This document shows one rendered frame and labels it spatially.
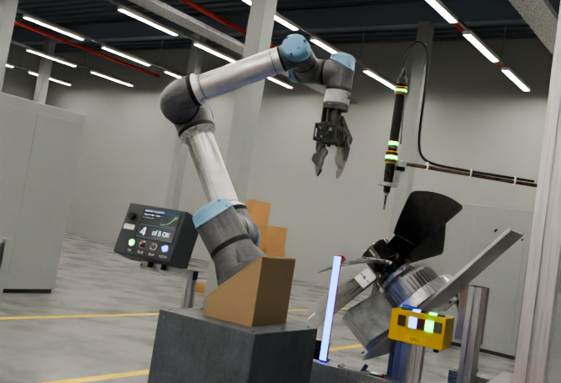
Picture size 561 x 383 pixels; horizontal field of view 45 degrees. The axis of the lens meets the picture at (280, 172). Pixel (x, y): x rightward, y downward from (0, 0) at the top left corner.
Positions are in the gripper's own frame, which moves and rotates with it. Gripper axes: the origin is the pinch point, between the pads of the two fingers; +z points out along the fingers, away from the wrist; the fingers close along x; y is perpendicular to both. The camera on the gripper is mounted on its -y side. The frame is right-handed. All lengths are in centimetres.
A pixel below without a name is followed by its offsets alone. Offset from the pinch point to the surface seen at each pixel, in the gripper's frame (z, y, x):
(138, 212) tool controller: 21, -10, -78
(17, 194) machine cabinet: 29, -366, -559
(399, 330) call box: 41.5, -9.5, 24.8
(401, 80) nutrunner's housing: -41, -49, 0
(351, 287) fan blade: 36, -54, -10
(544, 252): 15, 79, 72
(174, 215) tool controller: 20, -10, -62
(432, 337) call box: 42, -9, 35
